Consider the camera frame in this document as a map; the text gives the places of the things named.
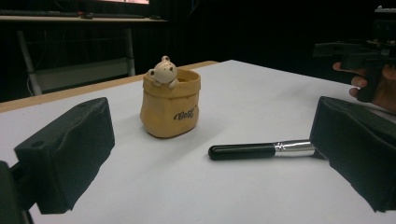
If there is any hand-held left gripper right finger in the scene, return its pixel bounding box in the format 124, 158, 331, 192
309, 95, 396, 214

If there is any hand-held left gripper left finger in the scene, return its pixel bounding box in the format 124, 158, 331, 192
13, 96, 116, 216

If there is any black-handled makeup brush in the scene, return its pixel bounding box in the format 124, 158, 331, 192
207, 139, 327, 161

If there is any yellow ceramic bear pot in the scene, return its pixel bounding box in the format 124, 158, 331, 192
139, 55, 202, 139

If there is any desk with metal legs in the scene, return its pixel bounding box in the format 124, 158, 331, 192
0, 14, 169, 98

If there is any black keyboard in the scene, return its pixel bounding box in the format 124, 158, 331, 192
0, 8, 81, 19

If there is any computer monitor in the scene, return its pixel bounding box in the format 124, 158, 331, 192
98, 0, 150, 6

